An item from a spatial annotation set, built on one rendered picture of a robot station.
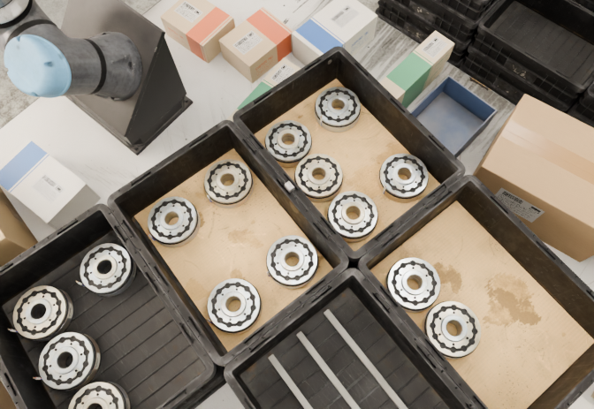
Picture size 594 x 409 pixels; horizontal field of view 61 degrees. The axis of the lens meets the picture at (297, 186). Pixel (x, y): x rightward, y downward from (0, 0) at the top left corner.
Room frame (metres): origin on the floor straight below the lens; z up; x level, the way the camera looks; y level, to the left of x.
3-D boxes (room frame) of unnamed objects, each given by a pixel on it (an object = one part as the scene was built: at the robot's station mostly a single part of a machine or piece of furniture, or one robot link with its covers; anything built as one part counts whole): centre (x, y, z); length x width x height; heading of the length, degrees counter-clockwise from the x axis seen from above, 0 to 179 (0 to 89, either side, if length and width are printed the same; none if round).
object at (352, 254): (0.48, -0.10, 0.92); 0.40 x 0.30 x 0.02; 35
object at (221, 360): (0.31, 0.14, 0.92); 0.40 x 0.30 x 0.02; 35
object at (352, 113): (0.61, -0.10, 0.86); 0.10 x 0.10 x 0.01
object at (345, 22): (0.90, -0.12, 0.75); 0.20 x 0.12 x 0.09; 131
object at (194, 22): (0.97, 0.24, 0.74); 0.16 x 0.12 x 0.07; 48
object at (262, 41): (0.89, 0.08, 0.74); 0.16 x 0.12 x 0.07; 131
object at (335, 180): (0.44, -0.05, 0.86); 0.10 x 0.10 x 0.01
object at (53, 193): (0.50, 0.60, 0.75); 0.20 x 0.12 x 0.09; 50
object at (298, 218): (0.31, 0.14, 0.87); 0.40 x 0.30 x 0.11; 35
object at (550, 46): (1.09, -0.88, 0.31); 0.40 x 0.30 x 0.34; 46
